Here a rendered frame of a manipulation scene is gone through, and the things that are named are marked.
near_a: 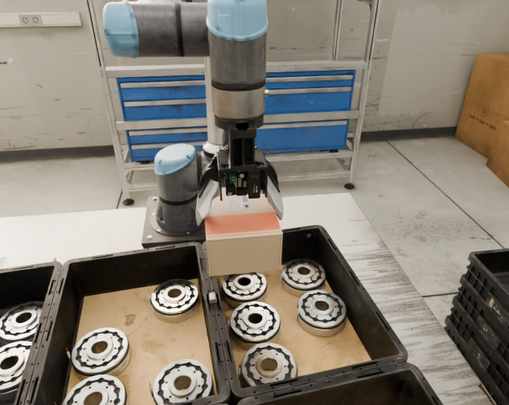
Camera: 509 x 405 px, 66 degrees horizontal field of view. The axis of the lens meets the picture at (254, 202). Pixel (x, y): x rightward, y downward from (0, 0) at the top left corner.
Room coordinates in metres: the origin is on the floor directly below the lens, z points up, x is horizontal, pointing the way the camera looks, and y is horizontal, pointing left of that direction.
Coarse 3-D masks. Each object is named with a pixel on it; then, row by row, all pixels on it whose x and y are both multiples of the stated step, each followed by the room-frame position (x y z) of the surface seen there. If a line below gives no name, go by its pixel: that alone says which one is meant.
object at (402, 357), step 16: (336, 256) 0.67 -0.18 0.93; (208, 272) 0.62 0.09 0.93; (352, 272) 0.62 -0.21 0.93; (368, 304) 0.53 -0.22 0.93; (224, 320) 0.49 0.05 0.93; (384, 320) 0.49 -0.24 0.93; (224, 336) 0.45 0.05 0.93; (224, 352) 0.42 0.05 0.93; (400, 352) 0.42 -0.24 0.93; (336, 368) 0.39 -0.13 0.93; (352, 368) 0.40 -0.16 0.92; (368, 368) 0.39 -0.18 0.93; (272, 384) 0.36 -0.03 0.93; (288, 384) 0.36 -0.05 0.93; (304, 384) 0.36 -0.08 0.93
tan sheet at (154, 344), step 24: (144, 288) 0.67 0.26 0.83; (96, 312) 0.60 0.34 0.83; (120, 312) 0.60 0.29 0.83; (144, 312) 0.60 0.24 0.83; (144, 336) 0.54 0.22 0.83; (168, 336) 0.54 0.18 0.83; (192, 336) 0.54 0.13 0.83; (144, 360) 0.48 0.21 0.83; (168, 360) 0.48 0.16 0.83; (72, 384) 0.43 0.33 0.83; (144, 384) 0.43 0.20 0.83
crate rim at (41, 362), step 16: (96, 256) 0.67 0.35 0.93; (112, 256) 0.67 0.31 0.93; (128, 256) 0.68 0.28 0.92; (64, 272) 0.62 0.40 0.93; (208, 288) 0.57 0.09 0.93; (208, 304) 0.54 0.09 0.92; (48, 320) 0.49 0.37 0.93; (208, 320) 0.49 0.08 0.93; (48, 336) 0.47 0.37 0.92; (48, 352) 0.42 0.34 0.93; (224, 368) 0.39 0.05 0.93; (32, 384) 0.36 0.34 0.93; (224, 384) 0.36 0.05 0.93; (32, 400) 0.35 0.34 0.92; (192, 400) 0.34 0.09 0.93; (208, 400) 0.34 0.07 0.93; (224, 400) 0.34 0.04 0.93
